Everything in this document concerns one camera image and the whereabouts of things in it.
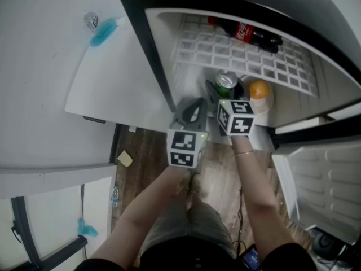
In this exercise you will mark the small water bottle blue label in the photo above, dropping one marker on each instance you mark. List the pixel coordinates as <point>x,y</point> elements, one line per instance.
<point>114,196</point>

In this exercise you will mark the black fridge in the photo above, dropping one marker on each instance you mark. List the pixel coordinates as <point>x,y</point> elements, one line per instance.
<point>141,38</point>

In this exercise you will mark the dark cola bottle red label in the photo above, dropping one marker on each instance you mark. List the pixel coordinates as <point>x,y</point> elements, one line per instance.
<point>242,32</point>

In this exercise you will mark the person's shoes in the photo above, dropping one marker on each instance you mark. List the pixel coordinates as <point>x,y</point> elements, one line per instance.
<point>189,183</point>

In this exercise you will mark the person's left forearm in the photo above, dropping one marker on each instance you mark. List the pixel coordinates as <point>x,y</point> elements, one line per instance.
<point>146,207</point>

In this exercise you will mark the person's right forearm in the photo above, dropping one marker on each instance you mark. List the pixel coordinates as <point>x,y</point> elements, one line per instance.
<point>262,202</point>

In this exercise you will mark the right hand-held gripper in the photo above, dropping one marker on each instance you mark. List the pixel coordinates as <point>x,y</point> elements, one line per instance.
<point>236,120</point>

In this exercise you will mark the black round speaker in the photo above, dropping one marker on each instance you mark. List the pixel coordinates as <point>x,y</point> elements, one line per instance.
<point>323,241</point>

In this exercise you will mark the person's khaki shorts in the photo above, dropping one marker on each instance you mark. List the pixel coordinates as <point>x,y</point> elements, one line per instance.
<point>191,224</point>

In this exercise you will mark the black metal frame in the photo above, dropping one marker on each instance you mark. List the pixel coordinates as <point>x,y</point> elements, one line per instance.
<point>22,230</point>

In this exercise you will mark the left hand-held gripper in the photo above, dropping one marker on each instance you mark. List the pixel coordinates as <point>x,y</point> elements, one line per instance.
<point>184,145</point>

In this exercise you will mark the person's black shirt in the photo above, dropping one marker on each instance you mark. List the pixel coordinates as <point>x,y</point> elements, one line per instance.
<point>186,254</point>

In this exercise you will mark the white flat panel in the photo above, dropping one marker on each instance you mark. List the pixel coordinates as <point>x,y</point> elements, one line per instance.
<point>112,80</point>

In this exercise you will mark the pale yellow sponge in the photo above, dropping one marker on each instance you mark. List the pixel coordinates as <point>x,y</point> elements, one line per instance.
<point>125,158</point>

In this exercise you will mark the green drink can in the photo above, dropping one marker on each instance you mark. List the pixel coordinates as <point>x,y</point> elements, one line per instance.
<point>225,83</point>

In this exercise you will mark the handheld device with lit screen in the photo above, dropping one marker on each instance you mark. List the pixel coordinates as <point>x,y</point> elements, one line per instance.
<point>251,258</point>

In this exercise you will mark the blue cloth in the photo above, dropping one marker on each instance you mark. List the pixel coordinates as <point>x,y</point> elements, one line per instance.
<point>87,229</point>
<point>103,32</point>

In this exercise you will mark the orange fruit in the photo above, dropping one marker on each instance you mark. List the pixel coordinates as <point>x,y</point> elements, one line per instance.
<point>259,89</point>

